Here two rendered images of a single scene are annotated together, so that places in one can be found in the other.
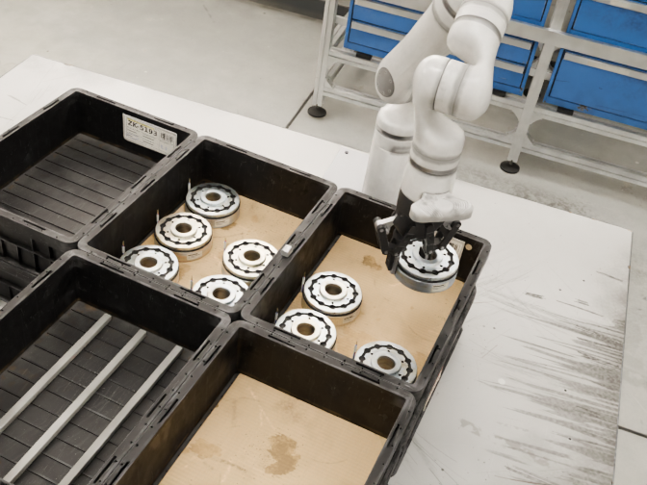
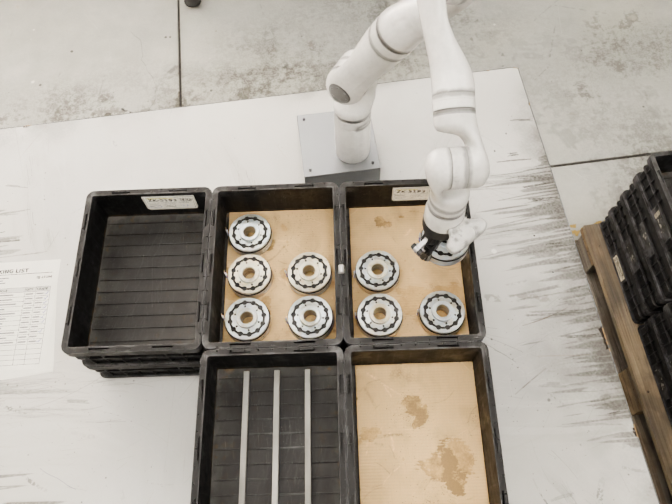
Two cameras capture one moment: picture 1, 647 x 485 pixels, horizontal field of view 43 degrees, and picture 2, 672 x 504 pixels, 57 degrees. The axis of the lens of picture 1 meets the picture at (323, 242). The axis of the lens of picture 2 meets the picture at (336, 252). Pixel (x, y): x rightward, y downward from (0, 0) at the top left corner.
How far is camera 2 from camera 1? 0.66 m
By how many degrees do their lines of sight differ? 26
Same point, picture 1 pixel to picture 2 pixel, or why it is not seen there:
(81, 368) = (257, 420)
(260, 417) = (387, 390)
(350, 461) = (456, 390)
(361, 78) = not seen: outside the picture
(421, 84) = (438, 182)
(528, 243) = not seen: hidden behind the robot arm
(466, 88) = (474, 174)
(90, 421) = (290, 455)
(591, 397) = (551, 232)
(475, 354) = not seen: hidden behind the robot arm
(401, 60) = (350, 80)
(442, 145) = (459, 204)
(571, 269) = (494, 128)
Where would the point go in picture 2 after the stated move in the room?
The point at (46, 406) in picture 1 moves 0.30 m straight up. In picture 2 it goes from (257, 461) to (231, 438)
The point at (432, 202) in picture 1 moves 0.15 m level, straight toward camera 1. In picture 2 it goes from (460, 235) to (484, 310)
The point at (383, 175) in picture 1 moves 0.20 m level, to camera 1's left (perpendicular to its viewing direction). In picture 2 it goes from (354, 145) to (278, 169)
